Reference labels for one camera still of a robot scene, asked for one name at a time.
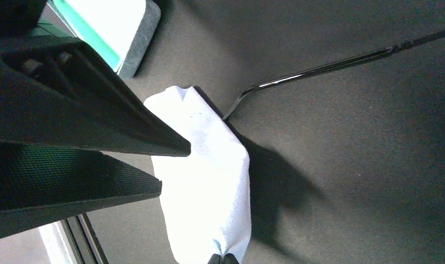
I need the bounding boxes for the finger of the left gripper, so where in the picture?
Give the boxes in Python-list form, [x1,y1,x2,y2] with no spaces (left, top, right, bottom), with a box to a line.
[0,143,162,239]

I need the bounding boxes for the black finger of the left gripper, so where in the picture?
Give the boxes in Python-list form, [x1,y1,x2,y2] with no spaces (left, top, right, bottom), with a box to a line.
[0,36,190,157]

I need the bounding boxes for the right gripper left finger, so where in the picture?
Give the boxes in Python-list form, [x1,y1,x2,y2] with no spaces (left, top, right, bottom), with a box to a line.
[207,254,224,264]

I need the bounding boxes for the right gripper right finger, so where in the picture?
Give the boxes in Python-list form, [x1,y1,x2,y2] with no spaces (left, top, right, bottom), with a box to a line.
[223,253,239,264]

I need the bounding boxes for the blue-grey glasses case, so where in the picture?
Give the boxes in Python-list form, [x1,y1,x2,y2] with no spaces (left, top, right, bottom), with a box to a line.
[47,0,161,79]

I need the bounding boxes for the black sunglasses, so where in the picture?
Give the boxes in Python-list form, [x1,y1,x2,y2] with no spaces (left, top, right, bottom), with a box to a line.
[222,29,445,121]

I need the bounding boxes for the white slotted cable duct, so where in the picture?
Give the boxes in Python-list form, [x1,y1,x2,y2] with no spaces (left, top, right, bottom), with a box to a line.
[37,221,78,264]

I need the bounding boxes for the black front frame rail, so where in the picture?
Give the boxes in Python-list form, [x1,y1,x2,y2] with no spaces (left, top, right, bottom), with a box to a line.
[61,213,109,264]

